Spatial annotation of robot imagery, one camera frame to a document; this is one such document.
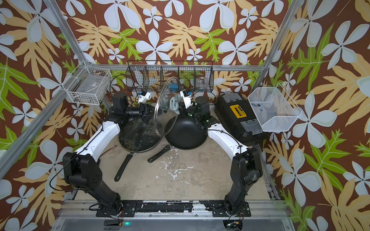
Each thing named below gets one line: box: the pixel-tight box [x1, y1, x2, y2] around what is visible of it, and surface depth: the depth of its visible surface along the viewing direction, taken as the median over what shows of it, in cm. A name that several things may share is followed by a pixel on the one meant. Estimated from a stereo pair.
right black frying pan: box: [147, 114, 209, 163], surface depth 93 cm
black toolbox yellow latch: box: [214, 91, 268, 148], surface depth 95 cm
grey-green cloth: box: [169, 93, 183, 115], surface depth 75 cm
